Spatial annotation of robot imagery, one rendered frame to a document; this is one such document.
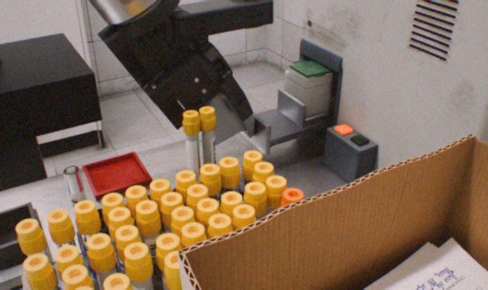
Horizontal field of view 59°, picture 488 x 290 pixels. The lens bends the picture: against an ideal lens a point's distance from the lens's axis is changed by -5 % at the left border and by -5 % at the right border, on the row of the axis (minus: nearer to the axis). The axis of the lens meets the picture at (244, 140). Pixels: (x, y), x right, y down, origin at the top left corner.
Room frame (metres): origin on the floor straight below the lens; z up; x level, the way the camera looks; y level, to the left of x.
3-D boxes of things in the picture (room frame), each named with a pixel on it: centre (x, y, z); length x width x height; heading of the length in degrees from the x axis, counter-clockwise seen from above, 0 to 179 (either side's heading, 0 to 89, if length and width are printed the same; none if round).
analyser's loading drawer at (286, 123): (0.53, -0.10, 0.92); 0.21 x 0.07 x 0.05; 119
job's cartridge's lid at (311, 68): (0.51, -0.08, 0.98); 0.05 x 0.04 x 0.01; 29
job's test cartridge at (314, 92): (0.51, -0.08, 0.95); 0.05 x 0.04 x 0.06; 29
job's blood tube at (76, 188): (0.30, 0.14, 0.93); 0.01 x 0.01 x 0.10; 27
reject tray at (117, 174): (0.43, 0.15, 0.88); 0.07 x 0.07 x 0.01; 29
